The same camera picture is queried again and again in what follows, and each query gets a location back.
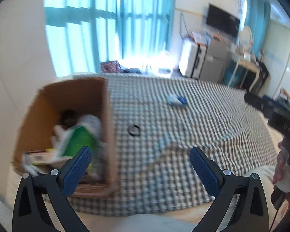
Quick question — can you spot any checkered bed cloth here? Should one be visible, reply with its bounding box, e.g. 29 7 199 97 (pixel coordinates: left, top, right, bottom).
69 74 277 216

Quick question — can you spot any patterned dark bag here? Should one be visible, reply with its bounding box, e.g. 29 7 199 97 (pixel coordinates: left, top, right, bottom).
101 61 123 73

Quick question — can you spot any black wall television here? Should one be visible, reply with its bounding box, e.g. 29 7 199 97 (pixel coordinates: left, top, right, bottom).
206 4 240 38

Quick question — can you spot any small wooden box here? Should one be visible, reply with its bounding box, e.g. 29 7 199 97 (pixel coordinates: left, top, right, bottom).
27 151 55 165

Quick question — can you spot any oval vanity mirror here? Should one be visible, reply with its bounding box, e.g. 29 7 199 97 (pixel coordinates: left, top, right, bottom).
238 26 253 52

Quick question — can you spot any grey mini fridge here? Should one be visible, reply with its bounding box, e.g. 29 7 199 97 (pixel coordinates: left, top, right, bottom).
199 40 230 83

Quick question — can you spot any person right hand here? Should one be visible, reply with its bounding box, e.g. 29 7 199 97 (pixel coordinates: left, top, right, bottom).
273 139 290 193

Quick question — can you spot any white suitcase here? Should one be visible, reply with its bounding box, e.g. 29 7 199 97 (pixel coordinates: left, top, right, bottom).
179 38 202 79

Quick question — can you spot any brown cardboard box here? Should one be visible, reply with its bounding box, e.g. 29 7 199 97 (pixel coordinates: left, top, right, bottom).
13 77 119 198

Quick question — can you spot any small black ring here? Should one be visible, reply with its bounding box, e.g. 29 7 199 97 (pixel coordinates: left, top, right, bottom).
127 124 142 137

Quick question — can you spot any white dressing table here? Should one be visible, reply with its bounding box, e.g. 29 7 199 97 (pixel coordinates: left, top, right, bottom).
223 60 270 94

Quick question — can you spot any green white carton box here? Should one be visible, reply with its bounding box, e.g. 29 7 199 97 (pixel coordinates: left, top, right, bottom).
55 124 98 159

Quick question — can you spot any blue window curtain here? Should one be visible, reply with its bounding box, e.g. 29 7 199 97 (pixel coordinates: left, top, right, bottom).
44 0 175 77

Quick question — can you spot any blue white small packet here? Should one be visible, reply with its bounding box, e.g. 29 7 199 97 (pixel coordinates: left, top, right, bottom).
166 95 188 107

